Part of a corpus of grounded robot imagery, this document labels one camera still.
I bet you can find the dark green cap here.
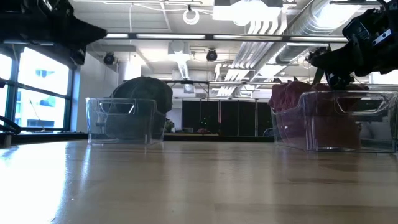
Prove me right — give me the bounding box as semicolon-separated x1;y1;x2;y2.
104;76;174;141

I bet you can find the black clamp stand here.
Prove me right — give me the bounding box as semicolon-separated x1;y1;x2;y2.
0;114;22;149

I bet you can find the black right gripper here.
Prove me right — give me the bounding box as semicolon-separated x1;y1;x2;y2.
310;7;398;91

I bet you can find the pink corduroy cap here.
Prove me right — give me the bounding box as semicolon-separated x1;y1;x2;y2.
267;80;371;151

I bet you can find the long ceiling light bar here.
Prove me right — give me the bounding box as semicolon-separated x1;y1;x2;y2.
104;32;349;44

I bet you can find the large clear plastic bin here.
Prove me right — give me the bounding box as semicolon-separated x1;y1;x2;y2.
269;90;398;154

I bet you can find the silver ventilation duct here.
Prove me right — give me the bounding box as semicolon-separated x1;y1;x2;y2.
275;0;363;65

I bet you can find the black metal table frame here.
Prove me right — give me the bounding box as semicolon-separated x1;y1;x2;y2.
161;79;280;110

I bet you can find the white ceiling light panel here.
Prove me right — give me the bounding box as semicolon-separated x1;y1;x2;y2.
212;0;289;35

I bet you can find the white coiled cable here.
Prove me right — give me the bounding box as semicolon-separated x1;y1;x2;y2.
182;8;200;26

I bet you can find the large black-framed window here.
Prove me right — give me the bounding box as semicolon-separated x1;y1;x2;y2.
0;45;74;131

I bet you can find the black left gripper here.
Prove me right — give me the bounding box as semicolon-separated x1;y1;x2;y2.
0;0;108;48

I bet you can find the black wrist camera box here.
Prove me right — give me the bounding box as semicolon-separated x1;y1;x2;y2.
341;17;393;47

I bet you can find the small clear plastic bin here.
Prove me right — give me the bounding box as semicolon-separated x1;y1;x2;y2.
85;96;167;146

